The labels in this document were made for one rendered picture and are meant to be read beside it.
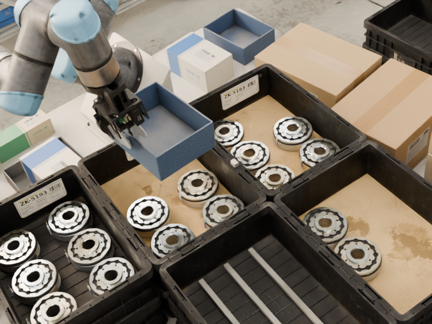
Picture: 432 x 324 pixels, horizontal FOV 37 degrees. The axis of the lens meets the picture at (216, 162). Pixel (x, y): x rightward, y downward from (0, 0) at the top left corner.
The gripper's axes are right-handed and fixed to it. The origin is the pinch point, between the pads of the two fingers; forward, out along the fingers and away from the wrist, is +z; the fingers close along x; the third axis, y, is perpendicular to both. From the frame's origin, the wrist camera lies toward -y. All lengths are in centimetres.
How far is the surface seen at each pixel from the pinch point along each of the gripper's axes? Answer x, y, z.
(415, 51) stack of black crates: 114, -20, 70
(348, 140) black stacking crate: 46, 16, 29
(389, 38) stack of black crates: 114, -32, 70
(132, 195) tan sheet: -2.6, -11.6, 28.8
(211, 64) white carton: 46, -44, 40
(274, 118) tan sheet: 41, -8, 35
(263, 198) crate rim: 16.7, 18.6, 21.2
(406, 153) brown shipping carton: 58, 24, 40
